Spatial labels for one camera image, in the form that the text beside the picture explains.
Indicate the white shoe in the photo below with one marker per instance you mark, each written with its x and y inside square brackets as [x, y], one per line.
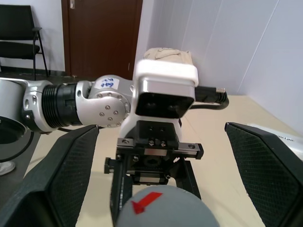
[6, 168]

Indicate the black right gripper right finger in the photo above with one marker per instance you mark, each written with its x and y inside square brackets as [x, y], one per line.
[267, 170]

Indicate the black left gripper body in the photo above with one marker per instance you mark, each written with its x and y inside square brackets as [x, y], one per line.
[154, 151]

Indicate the dark brown wooden door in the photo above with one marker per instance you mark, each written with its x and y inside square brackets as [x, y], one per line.
[101, 37]

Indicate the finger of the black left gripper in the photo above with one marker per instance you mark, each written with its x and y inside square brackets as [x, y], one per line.
[189, 179]
[119, 189]

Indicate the black chair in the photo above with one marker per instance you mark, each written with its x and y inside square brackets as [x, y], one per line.
[16, 47]

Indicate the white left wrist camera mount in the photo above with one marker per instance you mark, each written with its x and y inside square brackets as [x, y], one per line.
[165, 71]

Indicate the grey ball with red arrow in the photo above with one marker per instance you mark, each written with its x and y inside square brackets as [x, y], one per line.
[165, 210]

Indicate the beige cloth bundle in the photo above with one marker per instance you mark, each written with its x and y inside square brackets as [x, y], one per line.
[168, 55]

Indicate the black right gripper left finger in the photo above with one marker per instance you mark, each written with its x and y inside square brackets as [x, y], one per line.
[54, 179]

